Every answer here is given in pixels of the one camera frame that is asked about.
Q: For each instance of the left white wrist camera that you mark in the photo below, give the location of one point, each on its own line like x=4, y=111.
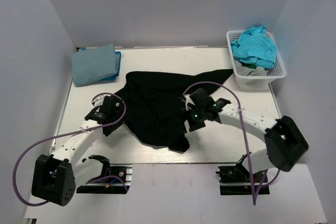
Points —
x=97, y=100

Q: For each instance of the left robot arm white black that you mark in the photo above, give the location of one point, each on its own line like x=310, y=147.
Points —
x=58, y=175

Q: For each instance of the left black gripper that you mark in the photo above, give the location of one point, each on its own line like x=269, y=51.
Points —
x=119, y=116

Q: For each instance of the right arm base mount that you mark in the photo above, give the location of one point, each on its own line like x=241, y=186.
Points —
x=234, y=179

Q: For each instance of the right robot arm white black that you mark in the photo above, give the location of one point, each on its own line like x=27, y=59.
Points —
x=284, y=143

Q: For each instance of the white plastic basket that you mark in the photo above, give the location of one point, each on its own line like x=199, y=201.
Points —
x=278, y=72

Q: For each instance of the grey garment in basket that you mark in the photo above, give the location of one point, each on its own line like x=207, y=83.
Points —
x=243, y=71

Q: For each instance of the folded light blue t-shirt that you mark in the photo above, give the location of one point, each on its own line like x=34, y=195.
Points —
x=77, y=62

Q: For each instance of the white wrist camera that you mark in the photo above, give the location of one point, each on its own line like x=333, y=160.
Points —
x=188, y=103
x=97, y=100

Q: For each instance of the folded bright blue t-shirt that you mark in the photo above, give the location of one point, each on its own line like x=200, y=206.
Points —
x=101, y=63

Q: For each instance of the turquoise t-shirt in basket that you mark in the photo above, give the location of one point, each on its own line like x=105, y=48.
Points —
x=255, y=47

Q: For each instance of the black t-shirt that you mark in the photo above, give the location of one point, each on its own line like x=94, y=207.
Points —
x=153, y=104

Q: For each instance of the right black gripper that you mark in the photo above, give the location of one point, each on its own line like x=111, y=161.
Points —
x=186, y=115

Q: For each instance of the green garment in basket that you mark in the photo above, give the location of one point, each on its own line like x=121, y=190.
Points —
x=251, y=66

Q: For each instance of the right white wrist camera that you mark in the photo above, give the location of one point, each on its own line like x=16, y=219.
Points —
x=188, y=103

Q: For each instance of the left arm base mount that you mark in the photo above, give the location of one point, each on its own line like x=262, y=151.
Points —
x=110, y=178

